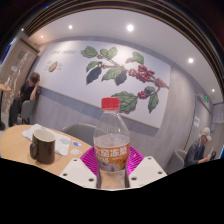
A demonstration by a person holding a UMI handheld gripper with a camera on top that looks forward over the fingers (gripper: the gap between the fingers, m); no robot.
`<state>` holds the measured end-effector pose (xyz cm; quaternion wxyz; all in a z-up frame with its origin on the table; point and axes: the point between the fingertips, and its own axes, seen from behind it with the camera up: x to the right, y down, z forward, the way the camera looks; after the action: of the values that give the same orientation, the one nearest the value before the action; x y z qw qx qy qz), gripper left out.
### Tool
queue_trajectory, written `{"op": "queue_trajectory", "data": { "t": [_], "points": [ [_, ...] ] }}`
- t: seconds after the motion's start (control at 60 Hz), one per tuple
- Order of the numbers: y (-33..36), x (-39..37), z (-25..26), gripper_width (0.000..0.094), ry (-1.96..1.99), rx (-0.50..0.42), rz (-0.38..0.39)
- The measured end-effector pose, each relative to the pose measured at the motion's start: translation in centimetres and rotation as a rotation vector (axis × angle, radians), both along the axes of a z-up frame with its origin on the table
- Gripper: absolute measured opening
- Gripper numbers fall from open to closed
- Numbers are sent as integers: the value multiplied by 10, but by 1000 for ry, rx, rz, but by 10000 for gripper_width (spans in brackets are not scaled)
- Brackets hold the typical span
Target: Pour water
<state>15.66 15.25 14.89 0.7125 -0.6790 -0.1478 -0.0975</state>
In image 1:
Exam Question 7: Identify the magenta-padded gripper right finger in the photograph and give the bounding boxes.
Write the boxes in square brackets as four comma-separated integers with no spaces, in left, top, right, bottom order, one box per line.
[126,145,168,190]

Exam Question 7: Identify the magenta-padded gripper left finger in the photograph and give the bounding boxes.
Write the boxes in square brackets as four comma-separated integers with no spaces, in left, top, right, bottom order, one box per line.
[59,145,101,190]

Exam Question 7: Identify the clear red-capped drink bottle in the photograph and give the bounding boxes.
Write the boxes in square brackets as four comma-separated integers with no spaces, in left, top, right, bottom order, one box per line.
[93,97,131,190]

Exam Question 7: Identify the small white packet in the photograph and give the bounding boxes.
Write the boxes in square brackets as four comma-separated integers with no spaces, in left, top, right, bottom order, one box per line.
[70,148,83,156]

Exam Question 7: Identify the grey upholstered chair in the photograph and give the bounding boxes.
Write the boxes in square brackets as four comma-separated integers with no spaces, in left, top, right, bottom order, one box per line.
[61,122,98,147]
[18,99,36,125]
[165,148,188,175]

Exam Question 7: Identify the white printed paper sheet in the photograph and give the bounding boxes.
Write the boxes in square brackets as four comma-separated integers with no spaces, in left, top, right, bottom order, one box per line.
[21,123,72,157]

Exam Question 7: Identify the dark brown mug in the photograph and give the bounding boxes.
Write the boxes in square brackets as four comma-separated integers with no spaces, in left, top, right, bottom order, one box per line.
[29,128,57,165]

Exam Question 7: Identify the person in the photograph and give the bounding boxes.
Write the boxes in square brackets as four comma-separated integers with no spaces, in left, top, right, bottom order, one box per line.
[8,71,42,128]
[183,126,214,168]

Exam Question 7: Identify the small clear bottle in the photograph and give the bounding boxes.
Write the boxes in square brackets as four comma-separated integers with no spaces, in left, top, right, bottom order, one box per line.
[5,75,12,90]

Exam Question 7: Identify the recessed ceiling lights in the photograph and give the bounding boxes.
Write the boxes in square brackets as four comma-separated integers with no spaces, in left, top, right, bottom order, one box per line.
[39,23,218,94]

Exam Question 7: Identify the white wall notice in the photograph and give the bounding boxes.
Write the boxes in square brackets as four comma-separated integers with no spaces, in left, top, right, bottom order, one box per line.
[193,115,201,128]

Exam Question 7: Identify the coffee plant wall mural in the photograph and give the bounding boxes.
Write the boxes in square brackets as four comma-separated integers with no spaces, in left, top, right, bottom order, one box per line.
[33,39,172,129]

